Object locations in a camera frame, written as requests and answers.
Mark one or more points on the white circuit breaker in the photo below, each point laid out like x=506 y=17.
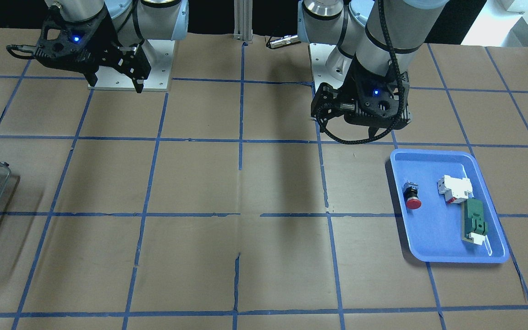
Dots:
x=455 y=190

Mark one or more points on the blue plastic tray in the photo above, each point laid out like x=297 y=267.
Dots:
x=434 y=231

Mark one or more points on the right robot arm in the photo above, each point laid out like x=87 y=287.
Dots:
x=125 y=45

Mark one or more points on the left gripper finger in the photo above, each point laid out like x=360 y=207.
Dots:
x=378 y=131
x=329 y=103

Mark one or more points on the silver cable connector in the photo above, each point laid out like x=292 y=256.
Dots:
x=282 y=42

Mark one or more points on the green terminal block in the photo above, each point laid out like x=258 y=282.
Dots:
x=474 y=225

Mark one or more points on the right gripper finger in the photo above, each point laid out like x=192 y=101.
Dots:
x=89 y=71
x=133 y=63

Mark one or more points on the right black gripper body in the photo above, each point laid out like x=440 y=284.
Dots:
x=100 y=42

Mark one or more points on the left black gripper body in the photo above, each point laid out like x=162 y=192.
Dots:
x=349 y=88

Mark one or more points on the red emergency stop button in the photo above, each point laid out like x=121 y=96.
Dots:
x=410 y=195

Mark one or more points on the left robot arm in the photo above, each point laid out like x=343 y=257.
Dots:
x=392 y=34

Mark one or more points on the aluminium profile post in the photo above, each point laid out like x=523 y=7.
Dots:
x=242 y=12

